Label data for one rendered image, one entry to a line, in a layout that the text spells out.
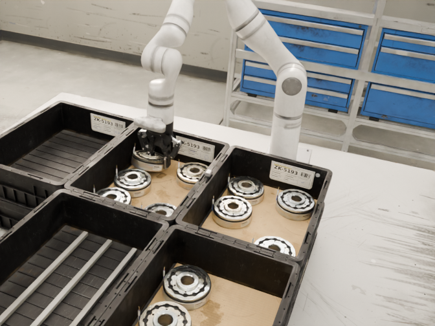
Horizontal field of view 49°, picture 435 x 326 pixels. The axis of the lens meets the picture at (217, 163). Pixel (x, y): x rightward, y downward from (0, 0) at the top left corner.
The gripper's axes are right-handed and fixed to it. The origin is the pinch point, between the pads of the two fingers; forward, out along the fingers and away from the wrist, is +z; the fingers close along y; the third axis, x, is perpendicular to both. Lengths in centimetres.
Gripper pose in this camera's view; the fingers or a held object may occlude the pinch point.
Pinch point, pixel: (158, 160)
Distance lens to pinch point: 141.9
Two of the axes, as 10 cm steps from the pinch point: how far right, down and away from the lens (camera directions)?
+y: -9.2, -2.8, 2.7
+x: -3.8, 4.8, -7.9
